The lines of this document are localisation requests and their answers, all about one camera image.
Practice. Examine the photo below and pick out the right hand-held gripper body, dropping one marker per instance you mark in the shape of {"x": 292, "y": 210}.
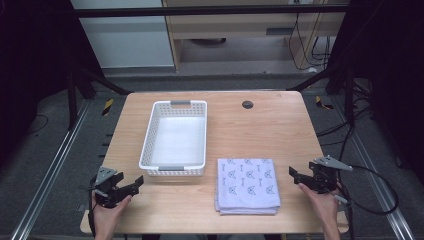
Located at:
{"x": 324, "y": 178}

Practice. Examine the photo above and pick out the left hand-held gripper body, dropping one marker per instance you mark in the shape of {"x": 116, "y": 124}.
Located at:
{"x": 106, "y": 193}

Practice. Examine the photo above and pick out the person's left hand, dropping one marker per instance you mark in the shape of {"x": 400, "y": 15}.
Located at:
{"x": 106, "y": 216}

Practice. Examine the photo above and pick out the person's right hand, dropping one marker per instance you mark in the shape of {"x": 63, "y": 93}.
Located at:
{"x": 326, "y": 208}

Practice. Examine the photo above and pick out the folded lilac printed cloth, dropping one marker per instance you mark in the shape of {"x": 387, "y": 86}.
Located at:
{"x": 247, "y": 185}

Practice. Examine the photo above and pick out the white plastic basket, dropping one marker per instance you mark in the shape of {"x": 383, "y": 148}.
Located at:
{"x": 176, "y": 141}

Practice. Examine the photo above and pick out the yellow black striped tape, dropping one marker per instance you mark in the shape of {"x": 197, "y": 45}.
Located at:
{"x": 107, "y": 107}
{"x": 322, "y": 104}

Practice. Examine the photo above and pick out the black metal stand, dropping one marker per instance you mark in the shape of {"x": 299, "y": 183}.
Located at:
{"x": 71, "y": 100}
{"x": 348, "y": 96}

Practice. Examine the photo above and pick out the dark curtain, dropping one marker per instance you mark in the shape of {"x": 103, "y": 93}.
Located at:
{"x": 33, "y": 66}
{"x": 393, "y": 76}

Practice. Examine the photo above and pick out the white cabinet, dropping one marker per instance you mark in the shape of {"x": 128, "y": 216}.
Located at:
{"x": 126, "y": 40}

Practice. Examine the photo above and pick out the light wooden desk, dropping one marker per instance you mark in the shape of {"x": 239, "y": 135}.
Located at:
{"x": 233, "y": 25}

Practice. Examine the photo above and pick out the aluminium floor rail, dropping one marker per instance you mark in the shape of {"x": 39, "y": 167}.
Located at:
{"x": 50, "y": 171}
{"x": 373, "y": 166}

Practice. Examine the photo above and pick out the black horizontal frame bar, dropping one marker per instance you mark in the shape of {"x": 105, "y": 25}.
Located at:
{"x": 206, "y": 10}

